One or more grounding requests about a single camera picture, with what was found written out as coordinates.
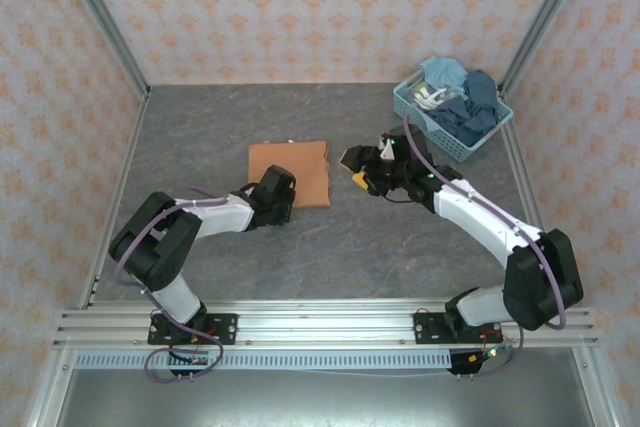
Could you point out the orange printed t-shirt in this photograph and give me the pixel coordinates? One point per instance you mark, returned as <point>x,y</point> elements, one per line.
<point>300,167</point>

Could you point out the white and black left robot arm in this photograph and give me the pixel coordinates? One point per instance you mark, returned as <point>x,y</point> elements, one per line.
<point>225,217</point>

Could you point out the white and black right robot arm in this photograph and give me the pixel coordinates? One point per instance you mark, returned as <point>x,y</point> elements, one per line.
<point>475,217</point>

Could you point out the light blue plastic basket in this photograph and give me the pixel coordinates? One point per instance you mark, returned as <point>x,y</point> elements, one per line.
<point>450,144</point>

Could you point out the dark blue t-shirt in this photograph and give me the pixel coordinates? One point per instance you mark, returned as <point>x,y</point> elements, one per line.
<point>470,124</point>

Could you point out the white printed t-shirt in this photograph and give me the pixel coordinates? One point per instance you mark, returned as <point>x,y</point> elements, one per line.
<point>425,96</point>

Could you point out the light blue t-shirt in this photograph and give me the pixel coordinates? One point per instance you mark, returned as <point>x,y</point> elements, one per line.
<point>442,72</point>

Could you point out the slate blue t-shirt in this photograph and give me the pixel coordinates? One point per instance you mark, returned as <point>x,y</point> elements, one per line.
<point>480,87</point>

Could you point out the small circuit board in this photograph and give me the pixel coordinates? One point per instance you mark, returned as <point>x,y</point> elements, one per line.
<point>492,351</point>
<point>197,360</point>

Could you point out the aluminium side rail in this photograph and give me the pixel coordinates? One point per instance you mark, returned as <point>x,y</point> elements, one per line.
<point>131,147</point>
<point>531,197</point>

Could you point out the aluminium cross rail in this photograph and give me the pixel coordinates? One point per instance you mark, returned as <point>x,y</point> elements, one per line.
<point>325,322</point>

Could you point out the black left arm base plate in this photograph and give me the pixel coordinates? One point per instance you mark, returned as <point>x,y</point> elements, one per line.
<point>225,327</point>

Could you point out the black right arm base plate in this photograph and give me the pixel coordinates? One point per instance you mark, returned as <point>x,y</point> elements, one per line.
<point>425,327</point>

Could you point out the aluminium frame post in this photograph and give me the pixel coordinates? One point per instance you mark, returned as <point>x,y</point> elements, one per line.
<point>106,22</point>
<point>539,22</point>

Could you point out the aluminium frame leg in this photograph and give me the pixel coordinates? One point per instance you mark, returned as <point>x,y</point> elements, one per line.
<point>597,392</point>
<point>50,392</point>

